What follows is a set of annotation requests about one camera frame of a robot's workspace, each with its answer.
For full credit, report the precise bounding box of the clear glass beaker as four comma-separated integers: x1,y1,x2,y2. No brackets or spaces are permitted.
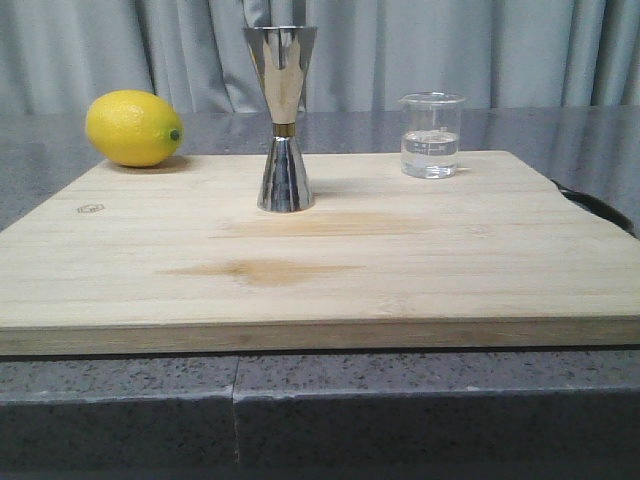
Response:
399,92,466,179

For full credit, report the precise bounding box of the silver double jigger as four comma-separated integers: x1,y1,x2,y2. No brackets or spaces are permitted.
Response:
243,26,316,213

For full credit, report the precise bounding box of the wooden cutting board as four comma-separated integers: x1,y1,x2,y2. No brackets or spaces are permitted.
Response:
1,151,639,355

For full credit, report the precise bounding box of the yellow lemon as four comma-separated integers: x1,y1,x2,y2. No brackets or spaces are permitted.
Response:
85,90,183,167

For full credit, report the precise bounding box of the grey curtain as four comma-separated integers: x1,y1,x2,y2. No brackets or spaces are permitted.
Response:
1,1,639,114

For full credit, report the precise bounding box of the black cutting board handle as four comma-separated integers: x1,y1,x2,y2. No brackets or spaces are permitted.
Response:
553,180,636,237

